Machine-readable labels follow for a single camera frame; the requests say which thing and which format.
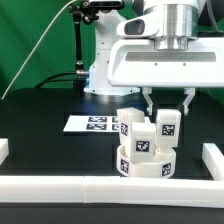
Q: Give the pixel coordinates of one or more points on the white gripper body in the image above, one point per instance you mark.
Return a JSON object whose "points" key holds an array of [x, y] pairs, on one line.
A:
{"points": [[137, 63]]}

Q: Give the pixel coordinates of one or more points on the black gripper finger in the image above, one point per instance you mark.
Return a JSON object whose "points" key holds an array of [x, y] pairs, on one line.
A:
{"points": [[189, 95], [146, 91]]}

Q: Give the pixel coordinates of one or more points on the white round stool seat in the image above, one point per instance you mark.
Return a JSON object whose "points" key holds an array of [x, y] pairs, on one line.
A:
{"points": [[162, 167]]}

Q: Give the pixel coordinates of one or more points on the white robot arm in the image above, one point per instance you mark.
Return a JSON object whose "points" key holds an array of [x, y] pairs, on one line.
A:
{"points": [[162, 48]]}

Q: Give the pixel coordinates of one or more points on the white paper tag sheet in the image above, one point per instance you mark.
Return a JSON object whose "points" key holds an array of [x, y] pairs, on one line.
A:
{"points": [[90, 123]]}

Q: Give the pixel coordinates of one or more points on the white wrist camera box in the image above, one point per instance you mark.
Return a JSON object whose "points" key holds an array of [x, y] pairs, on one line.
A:
{"points": [[140, 27]]}

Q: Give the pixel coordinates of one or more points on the black overhead camera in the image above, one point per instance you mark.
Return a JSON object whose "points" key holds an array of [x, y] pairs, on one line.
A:
{"points": [[103, 4]]}

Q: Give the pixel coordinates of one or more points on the white front fence rail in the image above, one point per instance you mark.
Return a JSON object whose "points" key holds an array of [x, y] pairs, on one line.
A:
{"points": [[120, 190]]}

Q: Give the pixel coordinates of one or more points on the white left fence rail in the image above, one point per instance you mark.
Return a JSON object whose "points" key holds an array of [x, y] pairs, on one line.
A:
{"points": [[4, 151]]}

